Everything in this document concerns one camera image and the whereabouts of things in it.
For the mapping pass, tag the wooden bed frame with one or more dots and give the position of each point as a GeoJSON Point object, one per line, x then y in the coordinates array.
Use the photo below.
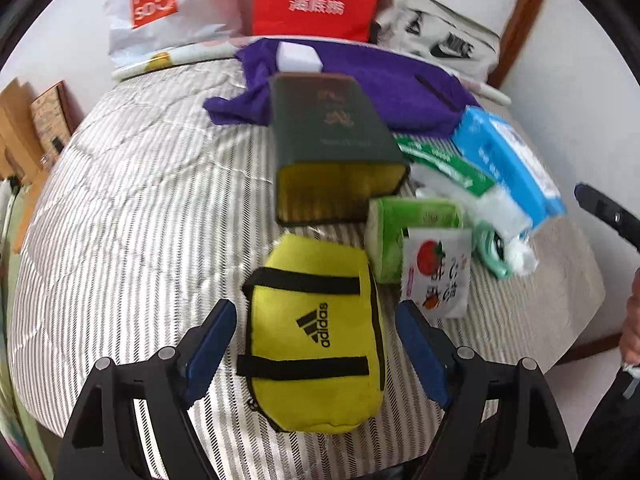
{"type": "Point", "coordinates": [521, 25]}

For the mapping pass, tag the red paper bag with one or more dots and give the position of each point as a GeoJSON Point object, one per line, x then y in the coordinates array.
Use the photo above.
{"type": "Point", "coordinates": [320, 16]}

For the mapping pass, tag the brown cardboard box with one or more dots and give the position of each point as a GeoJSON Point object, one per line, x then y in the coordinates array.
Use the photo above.
{"type": "Point", "coordinates": [55, 115]}

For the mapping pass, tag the blue tissue box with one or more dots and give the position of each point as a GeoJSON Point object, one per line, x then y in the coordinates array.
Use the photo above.
{"type": "Point", "coordinates": [500, 160]}

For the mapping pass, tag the purple towel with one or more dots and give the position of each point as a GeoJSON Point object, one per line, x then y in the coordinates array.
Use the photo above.
{"type": "Point", "coordinates": [380, 81]}

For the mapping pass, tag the white plastic shopping bag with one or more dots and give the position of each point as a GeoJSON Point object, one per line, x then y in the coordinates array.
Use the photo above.
{"type": "Point", "coordinates": [200, 6]}

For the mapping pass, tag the dark green box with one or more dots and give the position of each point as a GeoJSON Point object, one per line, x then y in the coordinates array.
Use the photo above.
{"type": "Point", "coordinates": [330, 126]}

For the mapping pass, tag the teal tape roll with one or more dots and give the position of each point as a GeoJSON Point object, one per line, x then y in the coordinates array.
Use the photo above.
{"type": "Point", "coordinates": [493, 255]}

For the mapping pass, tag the light green tissue pack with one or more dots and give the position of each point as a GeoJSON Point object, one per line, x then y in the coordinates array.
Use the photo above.
{"type": "Point", "coordinates": [387, 241]}

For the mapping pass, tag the dark green wet wipes packet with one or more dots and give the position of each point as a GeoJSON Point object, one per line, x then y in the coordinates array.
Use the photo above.
{"type": "Point", "coordinates": [441, 158]}

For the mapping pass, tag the person's right hand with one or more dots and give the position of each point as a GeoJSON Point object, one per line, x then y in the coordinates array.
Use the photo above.
{"type": "Point", "coordinates": [632, 312]}

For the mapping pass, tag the wooden furniture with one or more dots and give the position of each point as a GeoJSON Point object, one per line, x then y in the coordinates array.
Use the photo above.
{"type": "Point", "coordinates": [12, 125]}

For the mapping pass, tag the grey waist bag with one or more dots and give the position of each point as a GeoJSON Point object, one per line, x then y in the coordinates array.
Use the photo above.
{"type": "Point", "coordinates": [435, 30]}

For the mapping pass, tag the white tomato print tissue packet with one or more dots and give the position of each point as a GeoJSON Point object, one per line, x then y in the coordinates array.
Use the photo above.
{"type": "Point", "coordinates": [436, 271]}

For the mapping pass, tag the white sponge block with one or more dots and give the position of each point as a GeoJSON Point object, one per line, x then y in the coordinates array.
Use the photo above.
{"type": "Point", "coordinates": [298, 58]}

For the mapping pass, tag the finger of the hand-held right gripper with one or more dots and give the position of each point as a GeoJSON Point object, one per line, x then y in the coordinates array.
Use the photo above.
{"type": "Point", "coordinates": [606, 214]}

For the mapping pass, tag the person's dark trousers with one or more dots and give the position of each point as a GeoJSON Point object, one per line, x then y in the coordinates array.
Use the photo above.
{"type": "Point", "coordinates": [612, 435]}

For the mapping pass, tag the yellow zip pouch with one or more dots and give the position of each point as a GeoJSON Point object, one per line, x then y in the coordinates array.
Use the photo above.
{"type": "Point", "coordinates": [310, 360]}

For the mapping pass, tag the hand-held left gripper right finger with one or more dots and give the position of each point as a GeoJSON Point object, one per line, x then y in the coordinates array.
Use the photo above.
{"type": "Point", "coordinates": [420, 351]}

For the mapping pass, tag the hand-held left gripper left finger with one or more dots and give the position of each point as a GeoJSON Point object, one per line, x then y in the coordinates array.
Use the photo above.
{"type": "Point", "coordinates": [210, 341]}

